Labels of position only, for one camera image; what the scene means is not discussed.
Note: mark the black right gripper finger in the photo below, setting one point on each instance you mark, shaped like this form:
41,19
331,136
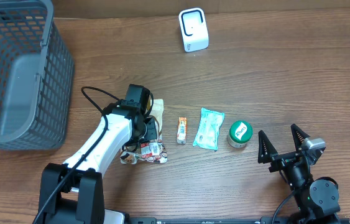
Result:
266,152
298,137

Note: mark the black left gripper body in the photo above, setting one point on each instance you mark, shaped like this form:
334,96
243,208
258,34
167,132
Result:
151,130

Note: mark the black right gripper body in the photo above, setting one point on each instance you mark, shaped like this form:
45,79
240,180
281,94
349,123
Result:
286,158

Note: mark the red white snack bar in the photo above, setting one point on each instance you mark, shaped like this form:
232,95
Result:
149,149

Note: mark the white brown snack wrapper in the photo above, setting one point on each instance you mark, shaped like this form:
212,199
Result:
132,154

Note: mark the green lid Knorr jar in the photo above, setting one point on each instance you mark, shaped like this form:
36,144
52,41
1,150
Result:
239,134

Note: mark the small orange white packet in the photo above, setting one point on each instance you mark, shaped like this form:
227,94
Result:
182,130

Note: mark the teal orange snack packet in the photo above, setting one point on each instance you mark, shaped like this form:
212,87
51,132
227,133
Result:
208,130

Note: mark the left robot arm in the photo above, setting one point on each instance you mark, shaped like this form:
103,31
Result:
72,192

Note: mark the white barcode scanner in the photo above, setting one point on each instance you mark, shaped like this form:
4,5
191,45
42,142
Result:
194,29

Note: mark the grey plastic mesh basket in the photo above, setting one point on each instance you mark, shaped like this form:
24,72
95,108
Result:
36,77

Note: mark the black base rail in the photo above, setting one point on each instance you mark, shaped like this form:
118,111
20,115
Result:
262,220

